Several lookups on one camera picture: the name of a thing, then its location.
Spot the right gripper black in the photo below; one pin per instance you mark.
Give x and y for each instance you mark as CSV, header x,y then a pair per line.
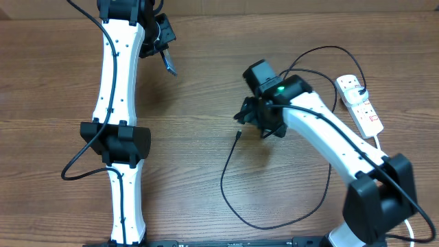
x,y
249,116

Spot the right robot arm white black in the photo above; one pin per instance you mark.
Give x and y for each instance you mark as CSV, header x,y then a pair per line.
x,y
380,189

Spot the blue Galaxy smartphone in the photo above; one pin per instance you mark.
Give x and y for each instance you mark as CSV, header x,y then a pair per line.
x,y
169,64

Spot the white charger plug adapter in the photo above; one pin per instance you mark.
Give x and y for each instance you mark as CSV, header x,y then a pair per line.
x,y
355,96

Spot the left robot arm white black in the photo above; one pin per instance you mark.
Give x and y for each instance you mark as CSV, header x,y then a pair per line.
x,y
132,29

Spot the white power strip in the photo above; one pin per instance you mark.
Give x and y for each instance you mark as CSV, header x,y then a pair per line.
x,y
364,115

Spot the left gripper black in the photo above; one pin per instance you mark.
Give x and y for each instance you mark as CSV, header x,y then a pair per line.
x,y
169,36

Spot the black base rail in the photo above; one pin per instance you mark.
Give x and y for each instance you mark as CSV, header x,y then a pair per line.
x,y
236,243

